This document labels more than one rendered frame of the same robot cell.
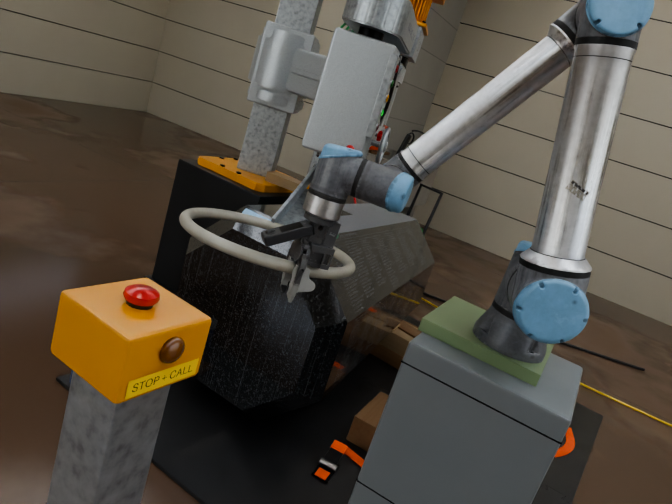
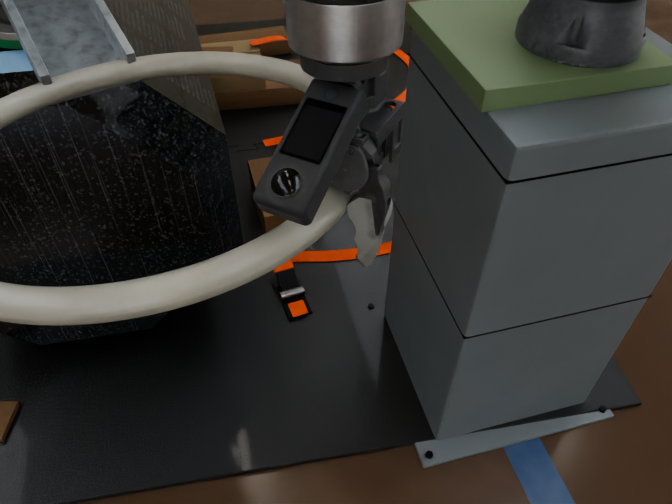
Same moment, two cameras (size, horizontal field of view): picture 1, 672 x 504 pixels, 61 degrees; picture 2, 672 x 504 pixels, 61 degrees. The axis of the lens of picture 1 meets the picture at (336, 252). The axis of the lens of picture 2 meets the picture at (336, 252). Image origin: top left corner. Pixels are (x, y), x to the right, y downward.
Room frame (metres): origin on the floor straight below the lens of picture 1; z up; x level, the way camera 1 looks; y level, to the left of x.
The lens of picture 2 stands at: (0.96, 0.33, 1.28)
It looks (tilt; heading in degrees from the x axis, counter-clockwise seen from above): 46 degrees down; 322
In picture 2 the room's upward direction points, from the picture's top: straight up
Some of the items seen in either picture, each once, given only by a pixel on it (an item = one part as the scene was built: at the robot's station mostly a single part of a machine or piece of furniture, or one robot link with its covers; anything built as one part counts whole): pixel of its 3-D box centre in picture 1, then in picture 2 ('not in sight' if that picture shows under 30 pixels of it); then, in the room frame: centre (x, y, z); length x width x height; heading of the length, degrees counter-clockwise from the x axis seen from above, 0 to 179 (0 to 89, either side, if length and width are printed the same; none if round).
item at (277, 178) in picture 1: (286, 181); not in sight; (3.02, 0.37, 0.81); 0.20 x 0.10 x 0.05; 70
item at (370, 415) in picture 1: (376, 420); (274, 198); (2.21, -0.39, 0.07); 0.30 x 0.12 x 0.12; 158
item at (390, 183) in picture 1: (383, 186); not in sight; (1.30, -0.06, 1.19); 0.12 x 0.12 x 0.09; 83
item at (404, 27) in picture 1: (385, 32); not in sight; (2.48, 0.08, 1.62); 0.96 x 0.25 x 0.17; 175
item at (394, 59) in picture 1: (382, 97); not in sight; (2.05, 0.01, 1.38); 0.08 x 0.03 x 0.28; 175
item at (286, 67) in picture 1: (309, 75); not in sight; (3.06, 0.41, 1.37); 0.74 x 0.34 x 0.25; 52
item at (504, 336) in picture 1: (514, 326); (586, 7); (1.41, -0.50, 0.93); 0.19 x 0.19 x 0.10
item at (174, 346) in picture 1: (172, 350); not in sight; (0.55, 0.14, 1.05); 0.03 x 0.02 x 0.03; 152
